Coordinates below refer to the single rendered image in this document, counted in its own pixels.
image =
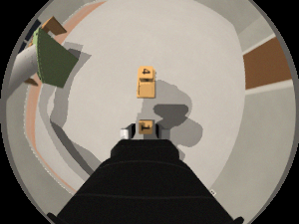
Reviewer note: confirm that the small wooden tray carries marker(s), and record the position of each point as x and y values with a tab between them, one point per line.
145	90

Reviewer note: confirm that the wooden number cube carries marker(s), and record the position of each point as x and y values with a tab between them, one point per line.
146	74
145	126

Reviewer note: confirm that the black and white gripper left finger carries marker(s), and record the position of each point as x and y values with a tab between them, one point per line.
128	132

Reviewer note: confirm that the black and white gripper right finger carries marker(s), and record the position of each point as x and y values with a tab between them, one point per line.
161	132

